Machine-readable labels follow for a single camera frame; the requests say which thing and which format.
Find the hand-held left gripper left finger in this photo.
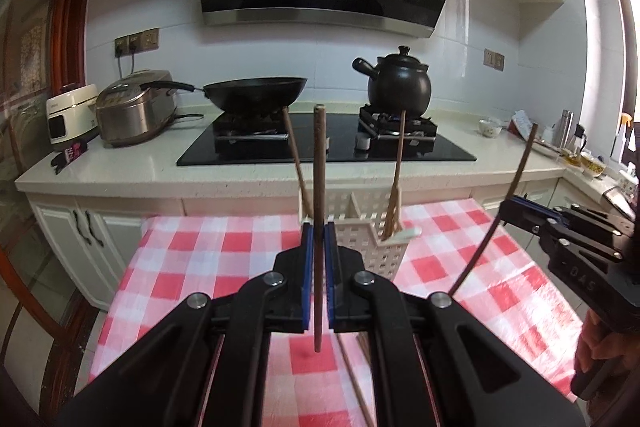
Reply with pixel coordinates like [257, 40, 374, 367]
[57, 222, 316, 427]

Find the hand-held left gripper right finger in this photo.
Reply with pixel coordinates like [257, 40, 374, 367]
[324, 222, 586, 427]

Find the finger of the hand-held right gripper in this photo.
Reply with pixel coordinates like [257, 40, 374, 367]
[520, 194, 626, 238]
[499, 201, 623, 263]

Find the white perforated plastic basket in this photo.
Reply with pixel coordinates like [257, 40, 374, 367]
[298, 189, 406, 283]

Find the person's right hand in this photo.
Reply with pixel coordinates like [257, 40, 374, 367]
[575, 309, 640, 388]

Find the dark tray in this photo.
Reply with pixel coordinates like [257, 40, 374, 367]
[602, 187, 639, 218]

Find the patterned yellow bowl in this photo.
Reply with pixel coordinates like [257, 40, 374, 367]
[580, 152, 606, 178]

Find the steel thermos flask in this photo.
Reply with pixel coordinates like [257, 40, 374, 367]
[560, 109, 575, 148]

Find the white plate with paper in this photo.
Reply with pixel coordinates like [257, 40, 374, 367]
[509, 110, 566, 156]

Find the red white checked tablecloth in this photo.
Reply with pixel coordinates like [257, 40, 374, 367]
[87, 198, 586, 427]

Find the black glass gas cooktop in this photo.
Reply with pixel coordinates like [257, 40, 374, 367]
[176, 104, 478, 166]

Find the dark framed window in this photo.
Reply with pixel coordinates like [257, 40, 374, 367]
[612, 0, 640, 158]

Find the black clay pot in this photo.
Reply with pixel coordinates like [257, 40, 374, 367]
[351, 45, 432, 118]

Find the black wok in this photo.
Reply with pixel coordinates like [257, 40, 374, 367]
[140, 77, 308, 114]

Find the silver pressure cooker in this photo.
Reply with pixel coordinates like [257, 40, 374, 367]
[95, 69, 179, 148]

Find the white kitchen counter unit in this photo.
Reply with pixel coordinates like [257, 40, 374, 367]
[14, 104, 640, 308]

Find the black pink packet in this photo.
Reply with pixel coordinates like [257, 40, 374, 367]
[50, 141, 90, 175]

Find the white rice cooker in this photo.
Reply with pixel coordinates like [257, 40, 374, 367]
[46, 83, 99, 145]

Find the wooden framed glass door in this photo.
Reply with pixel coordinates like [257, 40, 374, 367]
[0, 0, 106, 408]

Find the black power cable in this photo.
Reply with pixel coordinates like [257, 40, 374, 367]
[116, 51, 137, 78]

